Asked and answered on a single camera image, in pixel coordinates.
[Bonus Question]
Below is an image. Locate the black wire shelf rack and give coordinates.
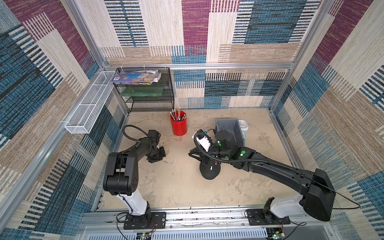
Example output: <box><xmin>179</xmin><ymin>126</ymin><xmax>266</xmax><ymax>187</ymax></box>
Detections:
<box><xmin>112</xmin><ymin>67</ymin><xmax>175</xmax><ymax>113</ymax></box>

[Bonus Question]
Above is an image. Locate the black corrugated cable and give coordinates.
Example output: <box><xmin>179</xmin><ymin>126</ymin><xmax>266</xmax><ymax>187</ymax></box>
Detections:
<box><xmin>121</xmin><ymin>124</ymin><xmax>150</xmax><ymax>142</ymax></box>
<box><xmin>193</xmin><ymin>131</ymin><xmax>316</xmax><ymax>178</ymax></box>

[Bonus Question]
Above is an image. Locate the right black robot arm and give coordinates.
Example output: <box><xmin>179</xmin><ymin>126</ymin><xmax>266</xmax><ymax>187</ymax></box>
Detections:
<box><xmin>189</xmin><ymin>130</ymin><xmax>336</xmax><ymax>222</ymax></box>

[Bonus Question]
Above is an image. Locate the white round kitchen timer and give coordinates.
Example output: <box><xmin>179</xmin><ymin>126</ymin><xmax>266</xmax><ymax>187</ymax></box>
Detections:
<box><xmin>239</xmin><ymin>119</ymin><xmax>249</xmax><ymax>132</ymax></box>

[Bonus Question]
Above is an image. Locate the black dome screw fixture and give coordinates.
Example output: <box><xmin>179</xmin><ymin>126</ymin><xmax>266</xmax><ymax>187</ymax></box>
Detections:
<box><xmin>199</xmin><ymin>163</ymin><xmax>221</xmax><ymax>180</ymax></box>

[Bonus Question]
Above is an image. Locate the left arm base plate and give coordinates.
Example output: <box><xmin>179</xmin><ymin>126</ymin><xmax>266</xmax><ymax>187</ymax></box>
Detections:
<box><xmin>123</xmin><ymin>212</ymin><xmax>167</xmax><ymax>230</ymax></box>

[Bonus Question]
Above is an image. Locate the grey plastic parts bin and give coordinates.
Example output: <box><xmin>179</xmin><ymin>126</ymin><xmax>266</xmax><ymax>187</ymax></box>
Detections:
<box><xmin>216</xmin><ymin>119</ymin><xmax>245</xmax><ymax>147</ymax></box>

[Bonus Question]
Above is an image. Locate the left black corrugated cable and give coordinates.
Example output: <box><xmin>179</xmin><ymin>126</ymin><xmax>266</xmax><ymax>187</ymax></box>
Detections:
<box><xmin>121</xmin><ymin>124</ymin><xmax>150</xmax><ymax>142</ymax></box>

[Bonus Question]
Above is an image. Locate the white wire mesh basket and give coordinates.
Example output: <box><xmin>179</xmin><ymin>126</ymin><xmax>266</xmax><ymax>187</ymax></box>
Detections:
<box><xmin>65</xmin><ymin>71</ymin><xmax>115</xmax><ymax>134</ymax></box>

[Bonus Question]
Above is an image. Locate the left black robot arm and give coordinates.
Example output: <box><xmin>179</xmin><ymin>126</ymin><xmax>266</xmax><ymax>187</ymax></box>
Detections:
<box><xmin>103</xmin><ymin>125</ymin><xmax>166</xmax><ymax>227</ymax></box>

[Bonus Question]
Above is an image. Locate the right black corrugated cable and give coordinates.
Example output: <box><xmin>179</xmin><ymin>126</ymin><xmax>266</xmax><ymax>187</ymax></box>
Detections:
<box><xmin>193</xmin><ymin>131</ymin><xmax>316</xmax><ymax>178</ymax></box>

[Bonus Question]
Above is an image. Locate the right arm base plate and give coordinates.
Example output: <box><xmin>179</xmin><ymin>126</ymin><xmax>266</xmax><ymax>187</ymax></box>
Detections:
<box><xmin>245</xmin><ymin>209</ymin><xmax>291</xmax><ymax>226</ymax></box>

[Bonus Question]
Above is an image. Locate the red pen cup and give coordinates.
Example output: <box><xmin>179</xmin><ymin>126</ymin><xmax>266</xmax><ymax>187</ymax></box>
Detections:
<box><xmin>170</xmin><ymin>110</ymin><xmax>188</xmax><ymax>137</ymax></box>

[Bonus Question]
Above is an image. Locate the colourful book on shelf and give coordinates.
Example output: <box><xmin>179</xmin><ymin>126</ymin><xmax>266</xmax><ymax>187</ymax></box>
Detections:
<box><xmin>110</xmin><ymin>70</ymin><xmax>162</xmax><ymax>85</ymax></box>

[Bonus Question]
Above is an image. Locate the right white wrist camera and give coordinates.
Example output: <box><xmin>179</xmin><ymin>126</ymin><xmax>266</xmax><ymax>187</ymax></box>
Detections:
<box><xmin>196</xmin><ymin>133</ymin><xmax>212</xmax><ymax>152</ymax></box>

